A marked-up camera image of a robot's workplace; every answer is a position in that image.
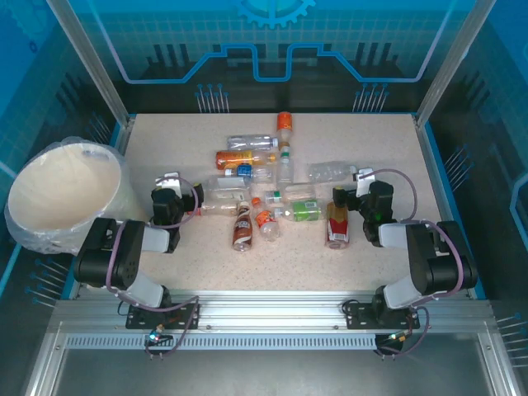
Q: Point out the small orange-cap bottle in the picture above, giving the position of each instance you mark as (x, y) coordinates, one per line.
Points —
(264, 218)

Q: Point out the ribbed clear plastic bottle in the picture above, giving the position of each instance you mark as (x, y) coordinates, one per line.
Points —
(330, 171)

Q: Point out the red-cap cola bottle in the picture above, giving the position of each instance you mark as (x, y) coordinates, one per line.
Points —
(218, 209)

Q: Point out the large clear white-label bottle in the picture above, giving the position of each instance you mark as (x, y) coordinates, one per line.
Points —
(224, 187)

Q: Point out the aluminium frame post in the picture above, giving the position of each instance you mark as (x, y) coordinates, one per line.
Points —
(453, 62)
(86, 57)

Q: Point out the green label bottle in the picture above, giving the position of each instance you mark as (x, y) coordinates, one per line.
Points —
(305, 209)

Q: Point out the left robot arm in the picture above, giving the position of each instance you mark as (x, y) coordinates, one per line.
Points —
(123, 264)

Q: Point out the brown chocolate drink bottle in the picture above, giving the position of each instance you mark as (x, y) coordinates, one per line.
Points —
(242, 229)

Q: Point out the slim clear green-cap bottle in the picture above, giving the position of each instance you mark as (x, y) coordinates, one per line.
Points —
(284, 171)

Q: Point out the small orange-label brown-cap bottle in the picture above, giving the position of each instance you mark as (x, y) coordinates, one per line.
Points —
(284, 121)

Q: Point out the aluminium front rail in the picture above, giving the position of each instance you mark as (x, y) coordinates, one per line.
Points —
(268, 313)

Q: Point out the orange juice label bottle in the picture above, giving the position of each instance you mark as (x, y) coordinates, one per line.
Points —
(233, 158)

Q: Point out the red label bottle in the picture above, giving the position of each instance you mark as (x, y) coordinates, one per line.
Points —
(337, 231)

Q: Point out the blue label clear bottle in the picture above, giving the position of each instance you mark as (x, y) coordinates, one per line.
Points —
(244, 170)

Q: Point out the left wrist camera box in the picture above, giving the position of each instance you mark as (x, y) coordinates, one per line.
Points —
(170, 183)

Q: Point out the clear white-cap bottle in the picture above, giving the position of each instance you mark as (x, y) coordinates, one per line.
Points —
(247, 142)

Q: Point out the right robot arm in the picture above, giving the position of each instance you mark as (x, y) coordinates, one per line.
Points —
(420, 255)

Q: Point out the blue-edged aluminium side rail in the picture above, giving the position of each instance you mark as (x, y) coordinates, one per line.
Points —
(437, 165)
(123, 132)

